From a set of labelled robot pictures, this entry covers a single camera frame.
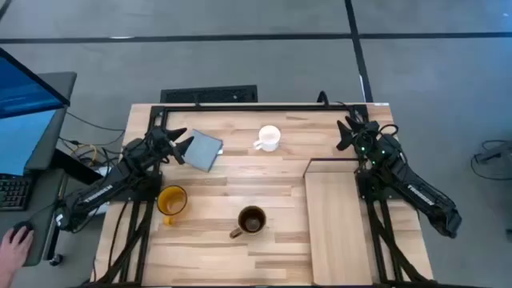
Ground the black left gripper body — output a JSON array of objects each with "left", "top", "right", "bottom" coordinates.
[{"left": 146, "top": 126, "right": 179, "bottom": 162}]

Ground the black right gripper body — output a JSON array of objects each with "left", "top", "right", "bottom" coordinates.
[{"left": 351, "top": 118, "right": 392, "bottom": 166}]

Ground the yellow mug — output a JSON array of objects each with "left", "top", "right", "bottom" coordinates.
[{"left": 156, "top": 184, "right": 189, "bottom": 226}]

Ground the white mug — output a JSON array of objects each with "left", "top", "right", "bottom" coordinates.
[{"left": 252, "top": 125, "right": 282, "bottom": 153}]

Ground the brown green glazed mug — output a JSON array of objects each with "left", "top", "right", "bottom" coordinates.
[{"left": 229, "top": 205, "right": 268, "bottom": 240}]

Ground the wooden shelf with black legs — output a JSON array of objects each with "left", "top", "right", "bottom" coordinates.
[{"left": 302, "top": 158, "right": 374, "bottom": 287}]

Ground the folded grey cloth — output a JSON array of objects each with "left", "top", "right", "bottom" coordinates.
[{"left": 182, "top": 128, "right": 225, "bottom": 174}]

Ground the black floor grille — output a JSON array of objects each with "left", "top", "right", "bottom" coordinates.
[{"left": 159, "top": 84, "right": 259, "bottom": 104}]

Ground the grey desk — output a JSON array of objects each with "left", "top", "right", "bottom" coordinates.
[{"left": 0, "top": 166, "right": 67, "bottom": 268}]

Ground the monitor with blue screen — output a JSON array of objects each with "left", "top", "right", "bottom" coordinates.
[{"left": 0, "top": 46, "right": 78, "bottom": 178}]

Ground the black keyboard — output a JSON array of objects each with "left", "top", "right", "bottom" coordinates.
[{"left": 0, "top": 173, "right": 34, "bottom": 212}]

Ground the black computer mouse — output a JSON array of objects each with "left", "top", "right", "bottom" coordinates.
[{"left": 9, "top": 220, "right": 35, "bottom": 243}]

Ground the person's hand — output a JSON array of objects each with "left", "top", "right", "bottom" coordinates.
[{"left": 0, "top": 227, "right": 35, "bottom": 288}]

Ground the yellow coiled cable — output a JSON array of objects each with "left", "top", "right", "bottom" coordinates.
[{"left": 70, "top": 143, "right": 99, "bottom": 167}]

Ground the black floor cable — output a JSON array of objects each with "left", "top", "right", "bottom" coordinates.
[{"left": 470, "top": 138, "right": 512, "bottom": 182}]

